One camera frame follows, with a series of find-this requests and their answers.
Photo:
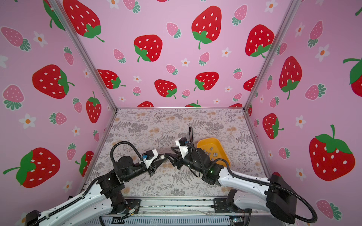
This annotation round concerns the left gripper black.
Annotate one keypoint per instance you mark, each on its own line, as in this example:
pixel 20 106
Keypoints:
pixel 155 166

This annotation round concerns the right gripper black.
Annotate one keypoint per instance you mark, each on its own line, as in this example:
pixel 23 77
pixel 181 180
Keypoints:
pixel 180 156

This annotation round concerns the long black stapler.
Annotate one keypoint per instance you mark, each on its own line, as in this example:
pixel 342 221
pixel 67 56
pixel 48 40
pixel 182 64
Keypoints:
pixel 191 139

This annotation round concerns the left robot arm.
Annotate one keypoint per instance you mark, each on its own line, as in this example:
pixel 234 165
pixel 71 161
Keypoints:
pixel 102 196

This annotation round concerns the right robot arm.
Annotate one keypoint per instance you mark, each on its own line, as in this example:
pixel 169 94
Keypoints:
pixel 275 194

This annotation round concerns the yellow plastic tray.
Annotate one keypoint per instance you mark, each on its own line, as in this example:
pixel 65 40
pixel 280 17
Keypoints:
pixel 217 148

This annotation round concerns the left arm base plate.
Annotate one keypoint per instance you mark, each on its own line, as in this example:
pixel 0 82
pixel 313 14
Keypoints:
pixel 130 207

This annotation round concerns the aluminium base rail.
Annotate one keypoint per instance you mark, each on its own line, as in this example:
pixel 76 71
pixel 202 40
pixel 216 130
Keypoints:
pixel 174 211

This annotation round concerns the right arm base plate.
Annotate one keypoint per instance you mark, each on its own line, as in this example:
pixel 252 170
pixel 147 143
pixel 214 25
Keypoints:
pixel 221 205

